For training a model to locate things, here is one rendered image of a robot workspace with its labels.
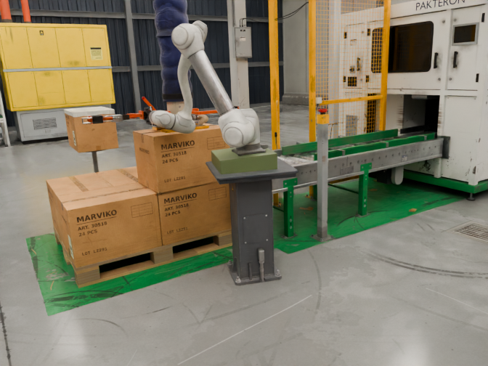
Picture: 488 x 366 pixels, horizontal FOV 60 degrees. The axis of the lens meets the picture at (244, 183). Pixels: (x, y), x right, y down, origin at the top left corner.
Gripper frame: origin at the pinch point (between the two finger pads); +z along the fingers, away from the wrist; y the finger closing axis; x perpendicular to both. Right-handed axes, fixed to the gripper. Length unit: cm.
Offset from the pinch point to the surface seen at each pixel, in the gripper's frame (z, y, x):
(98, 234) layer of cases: -22, 73, -46
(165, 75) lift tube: -4.0, -26.6, 16.7
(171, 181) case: -23, 46, 7
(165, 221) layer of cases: -22, 74, 0
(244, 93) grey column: 93, -3, 140
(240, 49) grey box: 88, -48, 134
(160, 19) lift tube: -4, -64, 16
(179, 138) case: -22.7, 16.0, 15.8
